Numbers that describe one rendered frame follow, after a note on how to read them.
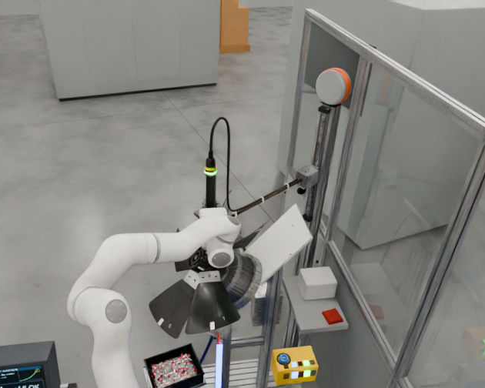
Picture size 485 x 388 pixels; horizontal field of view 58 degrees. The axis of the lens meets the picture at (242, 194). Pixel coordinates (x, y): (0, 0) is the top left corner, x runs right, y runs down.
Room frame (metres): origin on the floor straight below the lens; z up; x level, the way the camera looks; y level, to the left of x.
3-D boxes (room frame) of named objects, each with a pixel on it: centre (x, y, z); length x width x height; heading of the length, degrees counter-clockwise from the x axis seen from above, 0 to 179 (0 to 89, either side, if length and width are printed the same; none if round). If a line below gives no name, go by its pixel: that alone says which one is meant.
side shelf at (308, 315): (1.59, -0.40, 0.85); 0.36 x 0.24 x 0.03; 11
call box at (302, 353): (1.08, -0.24, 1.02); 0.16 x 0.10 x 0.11; 101
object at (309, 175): (1.83, -0.31, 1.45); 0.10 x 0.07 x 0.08; 136
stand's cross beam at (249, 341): (1.55, -0.07, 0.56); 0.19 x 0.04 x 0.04; 101
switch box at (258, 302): (1.66, -0.16, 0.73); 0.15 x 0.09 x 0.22; 101
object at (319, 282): (1.67, -0.41, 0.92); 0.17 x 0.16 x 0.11; 101
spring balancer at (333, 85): (1.89, -0.38, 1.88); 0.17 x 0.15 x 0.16; 11
